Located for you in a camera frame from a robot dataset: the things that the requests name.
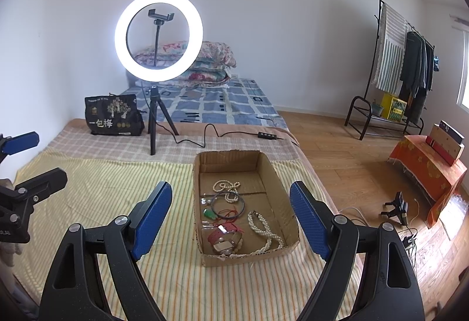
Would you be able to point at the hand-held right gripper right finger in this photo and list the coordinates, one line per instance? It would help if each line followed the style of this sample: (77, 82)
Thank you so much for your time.
(309, 218)

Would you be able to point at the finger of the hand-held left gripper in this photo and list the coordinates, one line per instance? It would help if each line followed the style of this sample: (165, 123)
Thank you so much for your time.
(47, 180)
(22, 142)

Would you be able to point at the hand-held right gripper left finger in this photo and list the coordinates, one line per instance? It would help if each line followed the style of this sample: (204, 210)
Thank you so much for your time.
(154, 218)

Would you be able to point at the cardboard box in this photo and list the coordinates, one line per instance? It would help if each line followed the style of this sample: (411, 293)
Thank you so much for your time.
(273, 204)

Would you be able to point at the small silver jewelry piece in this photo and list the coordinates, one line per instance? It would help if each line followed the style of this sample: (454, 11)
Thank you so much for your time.
(206, 200)

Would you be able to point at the black bangle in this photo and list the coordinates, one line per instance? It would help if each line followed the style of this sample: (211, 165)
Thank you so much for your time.
(244, 204)

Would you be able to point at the small white square case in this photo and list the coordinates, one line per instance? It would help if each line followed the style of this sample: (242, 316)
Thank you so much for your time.
(223, 247)

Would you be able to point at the yellow striped blanket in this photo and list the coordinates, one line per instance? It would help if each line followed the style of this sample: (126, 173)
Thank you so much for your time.
(110, 178)

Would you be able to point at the beige plaid blanket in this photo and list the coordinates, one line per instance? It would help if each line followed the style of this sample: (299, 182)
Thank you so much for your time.
(110, 149)

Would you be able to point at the black printed bag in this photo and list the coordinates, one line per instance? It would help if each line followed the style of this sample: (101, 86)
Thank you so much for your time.
(110, 116)

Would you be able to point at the small black floor tripod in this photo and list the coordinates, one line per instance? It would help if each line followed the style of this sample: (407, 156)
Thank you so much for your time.
(399, 209)

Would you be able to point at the black tabletop tripod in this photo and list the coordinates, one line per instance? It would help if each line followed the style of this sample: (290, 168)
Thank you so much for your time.
(152, 123)

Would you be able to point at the black charger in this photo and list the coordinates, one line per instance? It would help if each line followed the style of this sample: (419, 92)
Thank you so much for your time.
(409, 240)

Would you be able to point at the tan bed cover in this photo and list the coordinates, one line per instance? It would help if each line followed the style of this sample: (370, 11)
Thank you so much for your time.
(238, 130)

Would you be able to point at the black clothes rack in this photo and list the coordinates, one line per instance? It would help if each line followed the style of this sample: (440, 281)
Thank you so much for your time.
(357, 112)

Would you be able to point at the orange cloth covered table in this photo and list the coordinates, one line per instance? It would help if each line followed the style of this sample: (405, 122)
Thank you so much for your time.
(421, 167)

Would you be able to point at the blue plaid bedsheet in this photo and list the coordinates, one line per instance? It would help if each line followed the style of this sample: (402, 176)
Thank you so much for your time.
(220, 105)

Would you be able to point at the yellow box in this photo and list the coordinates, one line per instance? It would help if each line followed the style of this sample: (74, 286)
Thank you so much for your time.
(394, 107)

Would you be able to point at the tan gift box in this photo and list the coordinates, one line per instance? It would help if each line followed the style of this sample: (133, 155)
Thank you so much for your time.
(443, 147)

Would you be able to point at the floral pillow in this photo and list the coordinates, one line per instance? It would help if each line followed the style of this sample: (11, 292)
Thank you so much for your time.
(205, 75)

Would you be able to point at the dark blue flat box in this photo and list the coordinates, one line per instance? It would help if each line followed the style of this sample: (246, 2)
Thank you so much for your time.
(454, 132)

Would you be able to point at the floral folded quilt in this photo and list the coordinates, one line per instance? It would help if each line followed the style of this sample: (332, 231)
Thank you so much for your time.
(212, 52)

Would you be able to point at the dark hanging clothes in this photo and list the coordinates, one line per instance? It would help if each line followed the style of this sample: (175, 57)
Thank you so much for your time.
(416, 75)

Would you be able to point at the green striped cloth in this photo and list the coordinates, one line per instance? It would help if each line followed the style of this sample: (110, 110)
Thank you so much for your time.
(390, 50)

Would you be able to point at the blue cloth piece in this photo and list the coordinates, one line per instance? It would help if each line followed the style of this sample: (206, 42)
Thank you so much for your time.
(436, 64)

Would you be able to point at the window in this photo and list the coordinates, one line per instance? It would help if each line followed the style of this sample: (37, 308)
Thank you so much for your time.
(464, 86)

